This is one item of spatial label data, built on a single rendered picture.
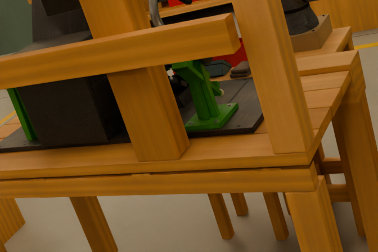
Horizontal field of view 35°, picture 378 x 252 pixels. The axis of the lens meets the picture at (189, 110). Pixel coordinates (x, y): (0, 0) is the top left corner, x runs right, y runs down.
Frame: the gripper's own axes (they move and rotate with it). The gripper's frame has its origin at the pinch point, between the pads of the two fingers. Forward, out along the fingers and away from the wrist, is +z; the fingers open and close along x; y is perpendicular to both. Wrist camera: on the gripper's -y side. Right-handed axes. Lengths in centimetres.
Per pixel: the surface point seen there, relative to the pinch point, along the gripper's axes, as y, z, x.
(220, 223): -29, 70, -108
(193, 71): -30.2, -6.8, -5.5
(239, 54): 17, 13, -65
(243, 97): -26.8, -3.8, -33.6
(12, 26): 510, 542, -283
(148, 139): -46.2, 10.7, -1.7
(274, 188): -67, -15, -22
